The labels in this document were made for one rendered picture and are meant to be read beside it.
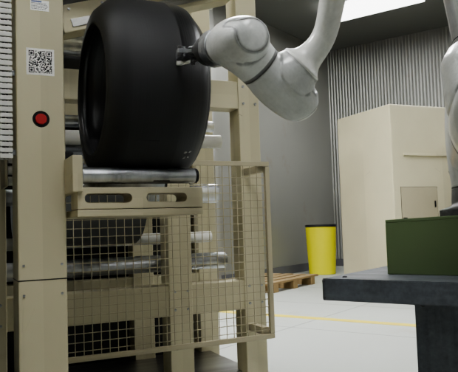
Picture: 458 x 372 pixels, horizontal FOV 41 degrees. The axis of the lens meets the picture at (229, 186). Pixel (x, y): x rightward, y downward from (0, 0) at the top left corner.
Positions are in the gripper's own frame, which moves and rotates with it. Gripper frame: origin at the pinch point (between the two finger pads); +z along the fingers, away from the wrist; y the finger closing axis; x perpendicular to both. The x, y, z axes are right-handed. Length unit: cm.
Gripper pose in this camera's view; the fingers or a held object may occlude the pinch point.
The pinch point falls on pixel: (183, 58)
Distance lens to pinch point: 165.7
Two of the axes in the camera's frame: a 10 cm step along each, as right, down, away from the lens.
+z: -4.2, -0.8, 9.0
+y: -9.1, 0.0, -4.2
